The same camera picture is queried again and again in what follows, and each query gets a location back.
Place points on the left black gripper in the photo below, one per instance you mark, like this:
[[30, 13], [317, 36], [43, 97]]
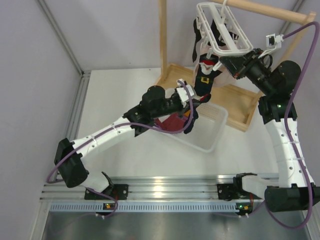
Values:
[[187, 106]]

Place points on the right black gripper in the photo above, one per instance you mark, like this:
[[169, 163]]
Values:
[[234, 63]]

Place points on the navy santa sock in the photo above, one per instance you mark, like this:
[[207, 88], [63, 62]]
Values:
[[205, 74], [192, 117]]

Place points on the white plastic clip hanger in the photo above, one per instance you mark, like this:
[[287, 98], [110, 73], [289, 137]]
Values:
[[221, 14]]

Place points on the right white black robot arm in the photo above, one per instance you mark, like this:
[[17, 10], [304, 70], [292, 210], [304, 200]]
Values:
[[295, 190]]

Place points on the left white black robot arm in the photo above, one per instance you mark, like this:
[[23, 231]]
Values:
[[73, 157]]

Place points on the black sock on hanger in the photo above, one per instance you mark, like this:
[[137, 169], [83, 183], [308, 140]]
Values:
[[198, 37]]

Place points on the maroon orange sock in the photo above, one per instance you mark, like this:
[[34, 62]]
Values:
[[186, 115]]

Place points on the white plastic basket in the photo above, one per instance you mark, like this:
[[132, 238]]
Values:
[[207, 129]]

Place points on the maroon purple sock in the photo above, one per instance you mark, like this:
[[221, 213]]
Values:
[[171, 123]]

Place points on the black white striped sock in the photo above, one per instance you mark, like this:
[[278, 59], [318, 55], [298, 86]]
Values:
[[218, 37]]

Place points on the wooden drying rack stand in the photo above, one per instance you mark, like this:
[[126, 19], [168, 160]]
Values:
[[239, 102]]

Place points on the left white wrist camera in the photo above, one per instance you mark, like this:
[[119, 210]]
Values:
[[185, 91]]

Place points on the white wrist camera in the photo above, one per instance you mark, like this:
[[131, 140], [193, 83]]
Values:
[[185, 91], [274, 41]]

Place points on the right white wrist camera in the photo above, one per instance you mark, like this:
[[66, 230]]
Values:
[[274, 41]]

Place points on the aluminium mounting rail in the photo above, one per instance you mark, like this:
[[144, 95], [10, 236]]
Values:
[[156, 188]]

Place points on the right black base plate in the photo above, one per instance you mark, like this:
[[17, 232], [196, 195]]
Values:
[[228, 192]]

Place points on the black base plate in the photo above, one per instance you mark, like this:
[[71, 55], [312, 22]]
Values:
[[116, 191], [228, 192]]

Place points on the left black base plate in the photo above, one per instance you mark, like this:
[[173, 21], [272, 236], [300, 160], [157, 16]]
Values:
[[116, 191]]

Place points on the aluminium corner frame profile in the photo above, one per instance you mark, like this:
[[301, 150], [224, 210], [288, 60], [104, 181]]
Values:
[[83, 77]]

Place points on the grey slotted cable duct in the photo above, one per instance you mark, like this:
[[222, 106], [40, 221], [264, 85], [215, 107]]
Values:
[[152, 207]]

